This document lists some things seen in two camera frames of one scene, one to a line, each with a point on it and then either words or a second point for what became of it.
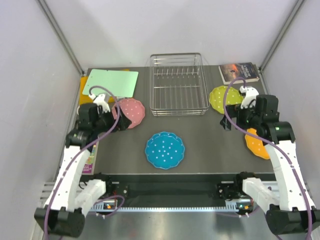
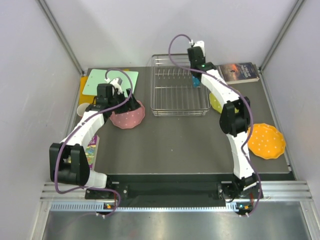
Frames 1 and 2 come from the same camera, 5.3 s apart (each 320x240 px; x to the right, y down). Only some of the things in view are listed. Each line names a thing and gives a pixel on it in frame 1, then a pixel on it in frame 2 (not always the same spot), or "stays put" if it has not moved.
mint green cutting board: x=122 y=83 stays put
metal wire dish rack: x=178 y=84 stays put
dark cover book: x=229 y=72 stays put
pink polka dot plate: x=133 y=109 stays put
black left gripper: x=123 y=123 → x=128 y=105
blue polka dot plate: x=165 y=150 → x=196 y=82
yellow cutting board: x=85 y=99 stays put
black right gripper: x=235 y=110 → x=202 y=57
